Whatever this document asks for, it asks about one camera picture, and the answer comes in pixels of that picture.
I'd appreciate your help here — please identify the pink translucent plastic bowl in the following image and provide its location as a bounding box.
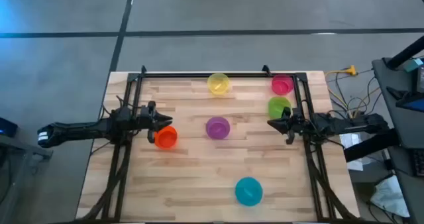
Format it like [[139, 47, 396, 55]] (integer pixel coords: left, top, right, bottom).
[[270, 74, 295, 96]]

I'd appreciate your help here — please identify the orange translucent plastic bowl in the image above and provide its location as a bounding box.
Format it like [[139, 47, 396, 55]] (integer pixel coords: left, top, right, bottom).
[[154, 125, 179, 150]]

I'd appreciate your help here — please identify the yellow translucent plastic bowl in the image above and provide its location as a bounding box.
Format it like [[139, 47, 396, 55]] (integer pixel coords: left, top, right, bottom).
[[207, 72, 232, 97]]

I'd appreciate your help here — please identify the dark grey desk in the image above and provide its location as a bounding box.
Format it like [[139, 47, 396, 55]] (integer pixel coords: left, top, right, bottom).
[[371, 57, 424, 224]]

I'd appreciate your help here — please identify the grey metal stand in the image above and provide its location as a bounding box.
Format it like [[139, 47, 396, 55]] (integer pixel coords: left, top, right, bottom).
[[0, 133, 54, 224]]

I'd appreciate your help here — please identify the white paper sheet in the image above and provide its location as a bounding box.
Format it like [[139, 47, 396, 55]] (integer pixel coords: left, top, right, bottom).
[[339, 133, 364, 172]]

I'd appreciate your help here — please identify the small teal box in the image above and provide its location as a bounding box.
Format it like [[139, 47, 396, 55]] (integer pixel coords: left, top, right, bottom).
[[407, 58, 424, 73]]

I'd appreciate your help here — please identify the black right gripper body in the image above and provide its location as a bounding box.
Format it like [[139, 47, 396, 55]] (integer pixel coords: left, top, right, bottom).
[[281, 106, 314, 145]]

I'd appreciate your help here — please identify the black metal table frame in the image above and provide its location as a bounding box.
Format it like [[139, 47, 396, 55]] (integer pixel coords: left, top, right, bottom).
[[86, 64, 359, 223]]

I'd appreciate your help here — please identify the black box blue light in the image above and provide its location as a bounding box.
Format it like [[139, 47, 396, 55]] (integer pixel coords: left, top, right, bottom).
[[0, 117, 19, 139]]

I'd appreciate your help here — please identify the teal translucent plastic bowl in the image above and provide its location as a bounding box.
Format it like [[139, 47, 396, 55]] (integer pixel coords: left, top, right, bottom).
[[234, 176, 264, 207]]

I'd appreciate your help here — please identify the black floor cable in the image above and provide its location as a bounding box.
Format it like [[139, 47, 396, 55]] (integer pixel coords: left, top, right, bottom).
[[334, 72, 379, 119]]

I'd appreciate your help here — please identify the white plastic bag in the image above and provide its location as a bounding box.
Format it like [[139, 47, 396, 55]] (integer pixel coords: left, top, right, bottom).
[[370, 174, 411, 219]]

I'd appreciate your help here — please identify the black diagonal support bar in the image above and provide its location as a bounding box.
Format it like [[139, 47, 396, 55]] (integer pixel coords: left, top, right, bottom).
[[343, 127, 400, 163]]

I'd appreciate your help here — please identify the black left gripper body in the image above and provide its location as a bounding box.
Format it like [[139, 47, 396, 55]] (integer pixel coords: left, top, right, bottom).
[[137, 100, 158, 144]]

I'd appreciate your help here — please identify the green translucent plastic bowl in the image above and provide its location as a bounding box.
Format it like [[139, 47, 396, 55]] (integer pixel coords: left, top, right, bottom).
[[267, 95, 293, 120]]

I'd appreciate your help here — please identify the purple translucent plastic bowl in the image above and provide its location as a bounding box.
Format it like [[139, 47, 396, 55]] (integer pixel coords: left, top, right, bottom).
[[205, 116, 231, 140]]

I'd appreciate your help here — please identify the black tablet blue screen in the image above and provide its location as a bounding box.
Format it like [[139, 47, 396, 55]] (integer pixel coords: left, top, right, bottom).
[[386, 85, 424, 113]]

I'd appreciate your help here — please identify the black diagonal pole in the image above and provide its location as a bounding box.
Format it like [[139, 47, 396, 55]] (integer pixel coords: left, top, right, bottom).
[[385, 34, 424, 70]]

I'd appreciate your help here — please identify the yellow floor cable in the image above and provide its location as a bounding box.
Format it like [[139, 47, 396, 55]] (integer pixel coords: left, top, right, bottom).
[[324, 68, 382, 119]]

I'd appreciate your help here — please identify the black keyboard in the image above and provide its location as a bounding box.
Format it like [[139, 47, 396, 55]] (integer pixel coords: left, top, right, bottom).
[[412, 148, 424, 178]]

